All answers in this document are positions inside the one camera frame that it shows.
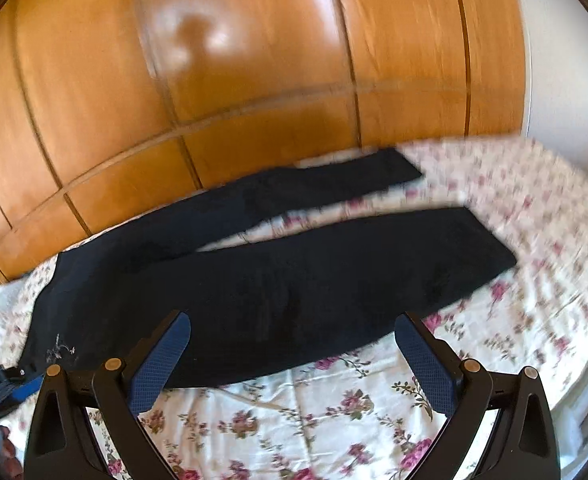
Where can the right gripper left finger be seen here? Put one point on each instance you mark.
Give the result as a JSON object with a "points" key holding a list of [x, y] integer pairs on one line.
{"points": [[61, 443]]}

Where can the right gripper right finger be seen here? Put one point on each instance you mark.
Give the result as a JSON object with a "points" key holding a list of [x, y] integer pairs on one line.
{"points": [[522, 442]]}

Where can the black pants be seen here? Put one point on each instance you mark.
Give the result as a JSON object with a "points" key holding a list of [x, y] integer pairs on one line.
{"points": [[261, 308]]}

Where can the floral bedspread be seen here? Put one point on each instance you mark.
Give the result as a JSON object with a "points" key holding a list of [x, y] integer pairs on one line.
{"points": [[362, 414]]}

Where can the wooden wardrobe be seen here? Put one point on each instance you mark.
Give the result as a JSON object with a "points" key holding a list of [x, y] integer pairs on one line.
{"points": [[110, 108]]}

